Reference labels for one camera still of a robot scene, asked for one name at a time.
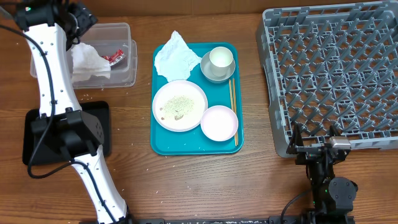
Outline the white napkin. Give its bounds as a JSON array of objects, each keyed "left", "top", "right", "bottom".
[
  {"left": 71, "top": 42, "right": 111, "bottom": 82},
  {"left": 154, "top": 30, "right": 202, "bottom": 82}
]

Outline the red snack wrapper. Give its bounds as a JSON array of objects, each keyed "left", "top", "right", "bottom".
[{"left": 103, "top": 49, "right": 126, "bottom": 67}]

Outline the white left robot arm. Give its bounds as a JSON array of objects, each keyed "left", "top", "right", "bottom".
[{"left": 14, "top": 1, "right": 133, "bottom": 223}]

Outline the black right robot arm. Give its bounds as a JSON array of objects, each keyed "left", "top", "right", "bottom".
[{"left": 279, "top": 123, "right": 358, "bottom": 224}]

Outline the grey dishwasher rack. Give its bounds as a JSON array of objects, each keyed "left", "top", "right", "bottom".
[{"left": 256, "top": 1, "right": 397, "bottom": 157}]

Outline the clear plastic bin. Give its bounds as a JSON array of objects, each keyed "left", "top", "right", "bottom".
[{"left": 26, "top": 22, "right": 137, "bottom": 89}]

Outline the left wooden chopstick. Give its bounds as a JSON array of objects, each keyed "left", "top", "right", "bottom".
[{"left": 228, "top": 79, "right": 238, "bottom": 146}]

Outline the wooden chopstick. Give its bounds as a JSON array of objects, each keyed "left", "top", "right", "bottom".
[
  {"left": 228, "top": 79, "right": 238, "bottom": 146},
  {"left": 230, "top": 78, "right": 239, "bottom": 146}
]

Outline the small white bowl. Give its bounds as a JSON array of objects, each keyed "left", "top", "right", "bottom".
[{"left": 200, "top": 105, "right": 239, "bottom": 142}]

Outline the right wooden chopstick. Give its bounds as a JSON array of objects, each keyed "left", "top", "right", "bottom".
[{"left": 230, "top": 78, "right": 239, "bottom": 146}]

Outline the white cup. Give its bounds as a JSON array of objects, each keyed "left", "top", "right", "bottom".
[{"left": 209, "top": 47, "right": 234, "bottom": 77}]

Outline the grey saucer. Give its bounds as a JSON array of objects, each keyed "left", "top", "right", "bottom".
[{"left": 200, "top": 52, "right": 236, "bottom": 83}]

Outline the black tray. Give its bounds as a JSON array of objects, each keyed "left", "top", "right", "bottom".
[{"left": 22, "top": 101, "right": 111, "bottom": 166}]

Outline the large white plate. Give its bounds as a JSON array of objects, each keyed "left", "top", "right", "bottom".
[{"left": 152, "top": 80, "right": 208, "bottom": 132}]

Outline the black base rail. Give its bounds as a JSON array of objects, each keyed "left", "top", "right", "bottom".
[{"left": 136, "top": 215, "right": 304, "bottom": 224}]

